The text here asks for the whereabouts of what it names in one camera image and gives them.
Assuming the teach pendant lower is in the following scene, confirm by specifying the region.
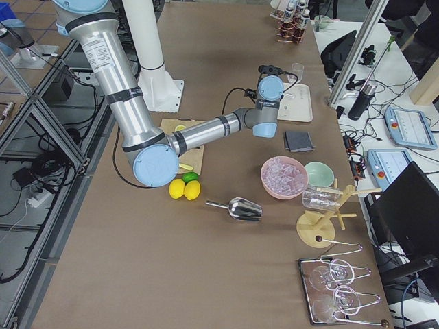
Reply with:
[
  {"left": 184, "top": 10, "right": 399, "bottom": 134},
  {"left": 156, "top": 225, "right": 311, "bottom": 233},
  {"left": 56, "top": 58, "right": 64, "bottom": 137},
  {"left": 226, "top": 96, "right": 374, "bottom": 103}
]
[{"left": 367, "top": 149, "right": 412, "bottom": 191}]

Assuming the wooden cup tree stand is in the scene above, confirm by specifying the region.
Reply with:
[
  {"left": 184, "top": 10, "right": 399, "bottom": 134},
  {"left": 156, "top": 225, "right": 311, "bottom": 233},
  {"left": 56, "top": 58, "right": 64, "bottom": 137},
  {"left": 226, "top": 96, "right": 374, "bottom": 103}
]
[{"left": 296, "top": 178, "right": 382, "bottom": 248}]

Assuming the upside-down wine glass lower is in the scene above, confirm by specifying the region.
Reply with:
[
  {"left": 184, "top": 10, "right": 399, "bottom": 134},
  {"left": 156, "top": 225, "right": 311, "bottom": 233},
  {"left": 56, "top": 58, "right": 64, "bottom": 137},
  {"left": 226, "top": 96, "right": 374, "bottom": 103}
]
[{"left": 311, "top": 285, "right": 381, "bottom": 324}]

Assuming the upside-down wine glass upper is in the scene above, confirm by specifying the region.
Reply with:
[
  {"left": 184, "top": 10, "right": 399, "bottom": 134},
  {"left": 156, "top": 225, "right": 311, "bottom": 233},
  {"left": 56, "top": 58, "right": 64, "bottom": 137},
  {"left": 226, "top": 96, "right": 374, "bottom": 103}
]
[{"left": 309, "top": 259, "right": 371, "bottom": 291}]

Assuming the clear glass mug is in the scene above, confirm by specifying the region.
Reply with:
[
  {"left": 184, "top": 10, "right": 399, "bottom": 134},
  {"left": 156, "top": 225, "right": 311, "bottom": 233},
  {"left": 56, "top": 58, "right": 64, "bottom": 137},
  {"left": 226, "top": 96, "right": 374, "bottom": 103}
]
[{"left": 302, "top": 186, "right": 342, "bottom": 210}]

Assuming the teach pendant upper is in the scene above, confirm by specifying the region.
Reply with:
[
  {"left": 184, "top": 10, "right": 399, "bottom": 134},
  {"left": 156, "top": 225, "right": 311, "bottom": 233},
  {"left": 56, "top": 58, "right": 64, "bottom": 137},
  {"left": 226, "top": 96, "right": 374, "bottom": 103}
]
[{"left": 385, "top": 107, "right": 438, "bottom": 150}]

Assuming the grey folded cloth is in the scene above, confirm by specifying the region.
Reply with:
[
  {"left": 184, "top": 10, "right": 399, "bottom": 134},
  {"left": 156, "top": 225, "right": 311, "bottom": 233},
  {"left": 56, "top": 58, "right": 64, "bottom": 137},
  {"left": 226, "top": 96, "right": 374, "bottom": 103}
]
[{"left": 284, "top": 131, "right": 315, "bottom": 152}]

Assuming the tea bottle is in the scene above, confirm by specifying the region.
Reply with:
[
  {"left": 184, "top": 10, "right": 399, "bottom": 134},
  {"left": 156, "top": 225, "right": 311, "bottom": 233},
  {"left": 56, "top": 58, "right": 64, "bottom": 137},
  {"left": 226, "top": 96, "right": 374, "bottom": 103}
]
[
  {"left": 295, "top": 1, "right": 309, "bottom": 29},
  {"left": 281, "top": 0, "right": 296, "bottom": 23}
]

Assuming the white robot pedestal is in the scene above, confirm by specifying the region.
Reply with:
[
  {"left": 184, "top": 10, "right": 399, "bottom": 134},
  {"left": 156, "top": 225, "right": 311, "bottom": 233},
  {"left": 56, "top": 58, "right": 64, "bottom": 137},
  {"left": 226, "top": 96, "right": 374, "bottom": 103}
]
[{"left": 123, "top": 0, "right": 184, "bottom": 113}]

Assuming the yellow lemon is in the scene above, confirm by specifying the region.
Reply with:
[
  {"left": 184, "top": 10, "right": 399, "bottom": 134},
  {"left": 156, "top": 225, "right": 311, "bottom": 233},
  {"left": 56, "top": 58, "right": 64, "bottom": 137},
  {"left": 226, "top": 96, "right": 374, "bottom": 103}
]
[
  {"left": 184, "top": 180, "right": 201, "bottom": 201},
  {"left": 168, "top": 178, "right": 186, "bottom": 199}
]

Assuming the black glass rack tray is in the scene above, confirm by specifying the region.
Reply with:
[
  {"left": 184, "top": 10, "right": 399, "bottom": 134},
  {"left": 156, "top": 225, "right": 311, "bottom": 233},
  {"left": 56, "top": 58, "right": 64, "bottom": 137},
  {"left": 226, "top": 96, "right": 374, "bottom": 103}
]
[{"left": 297, "top": 257, "right": 341, "bottom": 326}]

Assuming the yellow lemon left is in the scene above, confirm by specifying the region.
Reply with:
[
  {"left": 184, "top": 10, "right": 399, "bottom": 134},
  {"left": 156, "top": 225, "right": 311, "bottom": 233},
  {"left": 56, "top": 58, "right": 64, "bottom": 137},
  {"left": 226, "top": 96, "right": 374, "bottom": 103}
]
[{"left": 168, "top": 178, "right": 186, "bottom": 199}]

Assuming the cream serving tray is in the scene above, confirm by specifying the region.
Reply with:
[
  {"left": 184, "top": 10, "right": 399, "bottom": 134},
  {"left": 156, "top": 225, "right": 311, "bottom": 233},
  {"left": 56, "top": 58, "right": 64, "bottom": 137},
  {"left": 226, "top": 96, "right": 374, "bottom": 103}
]
[{"left": 277, "top": 84, "right": 313, "bottom": 123}]

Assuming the black computer monitor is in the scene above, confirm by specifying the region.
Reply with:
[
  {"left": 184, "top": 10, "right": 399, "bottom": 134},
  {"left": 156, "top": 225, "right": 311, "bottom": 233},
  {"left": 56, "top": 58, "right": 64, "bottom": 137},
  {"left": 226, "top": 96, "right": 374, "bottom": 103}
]
[{"left": 375, "top": 162, "right": 438, "bottom": 291}]

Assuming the bamboo cutting board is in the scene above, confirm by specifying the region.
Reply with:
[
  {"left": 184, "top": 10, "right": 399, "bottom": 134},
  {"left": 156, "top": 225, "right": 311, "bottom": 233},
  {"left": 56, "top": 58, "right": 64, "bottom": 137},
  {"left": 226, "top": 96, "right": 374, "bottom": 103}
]
[{"left": 160, "top": 118, "right": 204, "bottom": 175}]

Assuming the black thermos bottle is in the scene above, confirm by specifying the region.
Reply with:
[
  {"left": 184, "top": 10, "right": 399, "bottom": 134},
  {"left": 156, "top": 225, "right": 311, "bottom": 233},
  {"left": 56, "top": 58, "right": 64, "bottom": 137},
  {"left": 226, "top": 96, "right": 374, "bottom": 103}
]
[{"left": 348, "top": 83, "right": 377, "bottom": 121}]

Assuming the upside-down wine glass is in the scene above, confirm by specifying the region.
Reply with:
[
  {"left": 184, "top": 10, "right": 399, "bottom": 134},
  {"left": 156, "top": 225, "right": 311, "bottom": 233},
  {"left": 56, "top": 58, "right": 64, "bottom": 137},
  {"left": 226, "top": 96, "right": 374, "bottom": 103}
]
[
  {"left": 311, "top": 285, "right": 381, "bottom": 324},
  {"left": 309, "top": 259, "right": 371, "bottom": 291}
]

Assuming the mint green bowl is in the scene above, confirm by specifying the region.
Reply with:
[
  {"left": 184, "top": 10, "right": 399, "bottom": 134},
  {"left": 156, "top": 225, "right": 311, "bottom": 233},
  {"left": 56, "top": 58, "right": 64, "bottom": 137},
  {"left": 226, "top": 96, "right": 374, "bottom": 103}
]
[{"left": 305, "top": 162, "right": 335, "bottom": 187}]

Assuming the yellow lemon right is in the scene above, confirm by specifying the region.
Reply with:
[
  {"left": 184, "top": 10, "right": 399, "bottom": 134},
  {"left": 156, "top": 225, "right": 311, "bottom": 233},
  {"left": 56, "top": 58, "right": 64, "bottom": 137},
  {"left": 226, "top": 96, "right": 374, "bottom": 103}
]
[{"left": 184, "top": 180, "right": 201, "bottom": 201}]

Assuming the pink bowl with ice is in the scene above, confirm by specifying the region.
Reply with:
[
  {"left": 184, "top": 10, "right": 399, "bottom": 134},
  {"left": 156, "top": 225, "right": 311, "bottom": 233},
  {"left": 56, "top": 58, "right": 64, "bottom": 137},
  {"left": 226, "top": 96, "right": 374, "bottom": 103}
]
[{"left": 260, "top": 156, "right": 308, "bottom": 200}]

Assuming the yellow plastic knife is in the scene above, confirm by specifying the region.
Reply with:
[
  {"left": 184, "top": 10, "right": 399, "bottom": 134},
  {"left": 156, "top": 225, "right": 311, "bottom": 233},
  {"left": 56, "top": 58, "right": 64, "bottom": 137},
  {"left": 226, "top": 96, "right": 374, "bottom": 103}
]
[{"left": 178, "top": 163, "right": 193, "bottom": 171}]

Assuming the green lime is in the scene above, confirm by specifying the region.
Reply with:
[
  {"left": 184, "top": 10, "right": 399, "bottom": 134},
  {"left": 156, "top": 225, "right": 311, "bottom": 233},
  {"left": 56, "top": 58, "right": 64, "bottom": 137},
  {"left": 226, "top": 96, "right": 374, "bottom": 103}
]
[{"left": 181, "top": 171, "right": 199, "bottom": 184}]

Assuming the metal ice scoop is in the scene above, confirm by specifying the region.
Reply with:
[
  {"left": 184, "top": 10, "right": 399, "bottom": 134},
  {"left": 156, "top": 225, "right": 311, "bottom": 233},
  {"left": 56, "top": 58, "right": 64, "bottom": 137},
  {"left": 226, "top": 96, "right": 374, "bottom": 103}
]
[{"left": 205, "top": 197, "right": 263, "bottom": 222}]

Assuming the clear wine glass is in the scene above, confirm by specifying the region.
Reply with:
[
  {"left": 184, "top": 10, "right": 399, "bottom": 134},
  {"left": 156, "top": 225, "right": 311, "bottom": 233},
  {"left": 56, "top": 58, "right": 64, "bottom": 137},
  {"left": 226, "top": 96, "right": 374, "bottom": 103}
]
[{"left": 287, "top": 63, "right": 305, "bottom": 84}]

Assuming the copper wire bottle basket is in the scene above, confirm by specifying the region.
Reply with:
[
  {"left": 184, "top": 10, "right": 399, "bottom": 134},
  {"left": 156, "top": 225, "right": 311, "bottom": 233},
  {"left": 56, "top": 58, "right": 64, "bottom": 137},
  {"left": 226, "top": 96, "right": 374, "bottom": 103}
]
[{"left": 277, "top": 21, "right": 307, "bottom": 44}]

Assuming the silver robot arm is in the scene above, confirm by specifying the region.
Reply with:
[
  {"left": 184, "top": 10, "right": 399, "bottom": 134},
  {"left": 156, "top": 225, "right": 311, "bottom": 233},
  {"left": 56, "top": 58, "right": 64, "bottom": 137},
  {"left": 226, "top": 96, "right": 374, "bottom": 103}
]
[{"left": 54, "top": 1, "right": 283, "bottom": 188}]

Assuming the teach pendant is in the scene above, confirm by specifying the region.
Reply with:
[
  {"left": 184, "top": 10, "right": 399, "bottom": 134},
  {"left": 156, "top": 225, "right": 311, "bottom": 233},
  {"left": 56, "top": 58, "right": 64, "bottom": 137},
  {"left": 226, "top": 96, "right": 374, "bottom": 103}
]
[
  {"left": 385, "top": 107, "right": 438, "bottom": 150},
  {"left": 367, "top": 149, "right": 412, "bottom": 191}
]

